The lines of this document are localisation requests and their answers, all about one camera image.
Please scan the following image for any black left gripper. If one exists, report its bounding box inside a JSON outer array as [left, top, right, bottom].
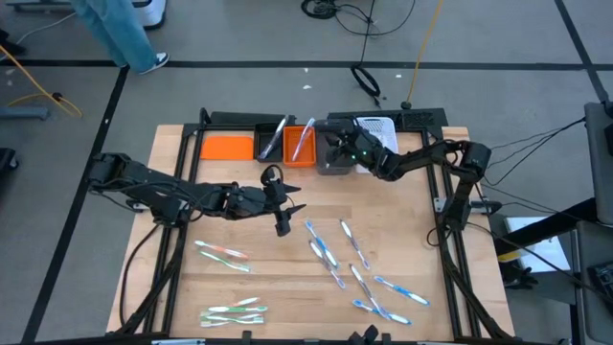
[[224, 177, 307, 240]]

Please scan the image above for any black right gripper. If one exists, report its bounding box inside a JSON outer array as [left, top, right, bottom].
[[326, 122, 392, 177]]

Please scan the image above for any orange toothbrush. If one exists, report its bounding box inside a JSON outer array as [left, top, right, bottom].
[[229, 296, 262, 309], [193, 240, 251, 261]]

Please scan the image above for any grey plastic basket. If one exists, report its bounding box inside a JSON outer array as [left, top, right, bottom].
[[314, 119, 358, 176]]

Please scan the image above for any orange plastic basket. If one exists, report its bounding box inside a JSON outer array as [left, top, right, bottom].
[[281, 125, 318, 169]]

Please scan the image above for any white plastic basket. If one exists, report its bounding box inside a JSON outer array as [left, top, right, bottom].
[[356, 116, 400, 174]]

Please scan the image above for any black plastic basket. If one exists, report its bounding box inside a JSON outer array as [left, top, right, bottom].
[[252, 122, 284, 164]]

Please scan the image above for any orange flat plastic lid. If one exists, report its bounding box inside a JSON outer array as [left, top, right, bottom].
[[199, 134, 255, 162]]

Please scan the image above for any black perforated panel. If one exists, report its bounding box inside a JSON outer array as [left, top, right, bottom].
[[327, 107, 450, 131]]

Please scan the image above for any black flat panel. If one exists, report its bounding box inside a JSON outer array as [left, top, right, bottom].
[[209, 110, 284, 127]]

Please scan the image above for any small black object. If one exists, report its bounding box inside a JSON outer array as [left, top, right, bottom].
[[348, 324, 381, 345]]

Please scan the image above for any black crumpled object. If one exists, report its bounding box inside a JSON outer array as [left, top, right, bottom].
[[500, 262, 541, 290]]

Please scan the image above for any white paper sheet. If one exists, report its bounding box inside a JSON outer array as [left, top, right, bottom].
[[502, 215, 572, 274]]

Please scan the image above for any black metal beam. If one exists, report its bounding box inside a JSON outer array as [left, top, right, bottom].
[[492, 196, 601, 256]]

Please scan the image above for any person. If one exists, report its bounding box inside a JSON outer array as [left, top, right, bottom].
[[70, 0, 171, 77]]

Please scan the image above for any grey cabinet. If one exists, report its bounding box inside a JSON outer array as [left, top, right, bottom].
[[573, 219, 613, 345], [582, 100, 613, 226]]

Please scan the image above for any grey metal floor base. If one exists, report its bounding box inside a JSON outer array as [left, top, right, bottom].
[[5, 0, 80, 13], [0, 105, 51, 122]]

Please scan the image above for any black keyboard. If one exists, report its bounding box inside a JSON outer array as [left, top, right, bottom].
[[586, 261, 613, 302]]

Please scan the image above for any black floor object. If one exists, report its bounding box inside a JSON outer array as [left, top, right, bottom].
[[0, 28, 29, 58]]

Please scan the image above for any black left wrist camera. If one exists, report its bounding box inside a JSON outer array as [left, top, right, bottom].
[[261, 187, 284, 215]]

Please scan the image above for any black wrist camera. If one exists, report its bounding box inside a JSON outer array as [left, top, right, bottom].
[[261, 187, 284, 215], [347, 126, 375, 154]]

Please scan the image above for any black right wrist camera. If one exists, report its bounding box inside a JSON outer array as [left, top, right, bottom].
[[347, 126, 375, 154]]

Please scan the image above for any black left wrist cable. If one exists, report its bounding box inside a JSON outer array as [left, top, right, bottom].
[[260, 164, 284, 189]]

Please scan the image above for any black hanging cable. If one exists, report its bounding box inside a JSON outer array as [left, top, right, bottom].
[[349, 0, 384, 109]]

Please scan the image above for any yellow hanging cable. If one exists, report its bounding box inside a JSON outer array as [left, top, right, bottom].
[[404, 0, 445, 110]]

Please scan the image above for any black floor cable bundle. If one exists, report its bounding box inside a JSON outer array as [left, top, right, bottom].
[[300, 0, 418, 38]]

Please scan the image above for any yellow floor cable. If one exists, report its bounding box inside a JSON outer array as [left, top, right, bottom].
[[0, 44, 83, 119]]

